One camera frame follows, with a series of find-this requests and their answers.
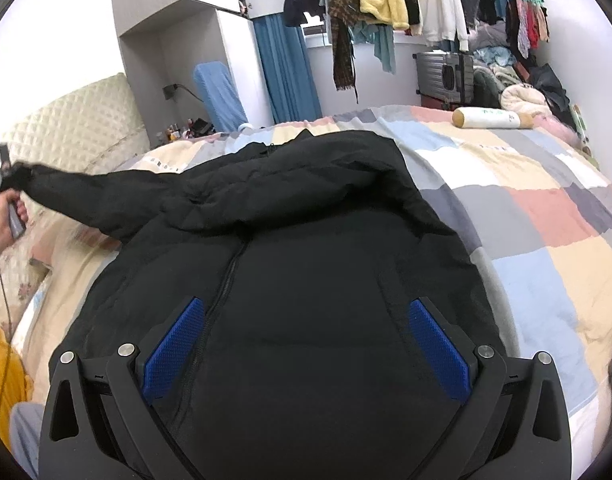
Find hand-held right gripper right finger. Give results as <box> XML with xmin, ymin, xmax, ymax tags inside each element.
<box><xmin>405</xmin><ymin>296</ymin><xmax>573</xmax><ymax>480</ymax></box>

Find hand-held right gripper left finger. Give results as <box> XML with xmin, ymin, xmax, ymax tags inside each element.
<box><xmin>38</xmin><ymin>296</ymin><xmax>211</xmax><ymax>480</ymax></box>

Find black padded jacket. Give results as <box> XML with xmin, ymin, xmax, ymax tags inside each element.
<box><xmin>8</xmin><ymin>129</ymin><xmax>519</xmax><ymax>480</ymax></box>

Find pile of clothes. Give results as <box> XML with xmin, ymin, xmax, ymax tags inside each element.
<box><xmin>468</xmin><ymin>25</ymin><xmax>589</xmax><ymax>133</ymax></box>

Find cream quilted headboard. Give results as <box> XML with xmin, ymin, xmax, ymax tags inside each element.
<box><xmin>0</xmin><ymin>72</ymin><xmax>151</xmax><ymax>198</ymax></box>

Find floral pillow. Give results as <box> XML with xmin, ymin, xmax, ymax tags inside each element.
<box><xmin>0</xmin><ymin>230</ymin><xmax>55</xmax><ymax>333</ymax></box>

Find patchwork checked quilt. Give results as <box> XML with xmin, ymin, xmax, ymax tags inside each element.
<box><xmin>10</xmin><ymin>105</ymin><xmax>612</xmax><ymax>461</ymax></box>

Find person's grey trouser leg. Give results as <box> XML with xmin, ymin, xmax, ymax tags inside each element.
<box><xmin>8</xmin><ymin>402</ymin><xmax>47</xmax><ymax>480</ymax></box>

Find yellow cloth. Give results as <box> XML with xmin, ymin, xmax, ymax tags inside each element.
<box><xmin>0</xmin><ymin>327</ymin><xmax>34</xmax><ymax>452</ymax></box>

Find bedside bottles and clutter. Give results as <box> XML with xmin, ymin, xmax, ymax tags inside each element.
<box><xmin>155</xmin><ymin>117</ymin><xmax>217</xmax><ymax>143</ymax></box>

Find blue covered chair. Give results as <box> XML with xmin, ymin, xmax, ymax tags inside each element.
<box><xmin>193</xmin><ymin>61</ymin><xmax>250</xmax><ymax>133</ymax></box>

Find cream bolster pillow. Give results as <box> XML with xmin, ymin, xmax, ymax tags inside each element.
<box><xmin>452</xmin><ymin>106</ymin><xmax>536</xmax><ymax>131</ymax></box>

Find grey suitcase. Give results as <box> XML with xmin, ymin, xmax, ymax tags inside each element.
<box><xmin>412</xmin><ymin>51</ymin><xmax>476</xmax><ymax>107</ymax></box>

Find blue curtain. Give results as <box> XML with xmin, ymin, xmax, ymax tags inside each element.
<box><xmin>252</xmin><ymin>14</ymin><xmax>323</xmax><ymax>126</ymax></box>

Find teal hanging garment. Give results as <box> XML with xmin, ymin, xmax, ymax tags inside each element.
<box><xmin>350</xmin><ymin>21</ymin><xmax>397</xmax><ymax>75</ymax></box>

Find teal clip hanger with socks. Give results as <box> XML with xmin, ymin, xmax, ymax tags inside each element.
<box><xmin>502</xmin><ymin>0</ymin><xmax>552</xmax><ymax>60</ymax></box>

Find white hanging garment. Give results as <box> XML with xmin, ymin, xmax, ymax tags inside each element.
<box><xmin>420</xmin><ymin>0</ymin><xmax>471</xmax><ymax>54</ymax></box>

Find brown patterned scarf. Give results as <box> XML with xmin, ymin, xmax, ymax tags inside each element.
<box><xmin>326</xmin><ymin>0</ymin><xmax>363</xmax><ymax>104</ymax></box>

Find thin grey cable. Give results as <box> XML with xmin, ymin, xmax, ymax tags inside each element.
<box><xmin>0</xmin><ymin>267</ymin><xmax>12</xmax><ymax>423</ymax></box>

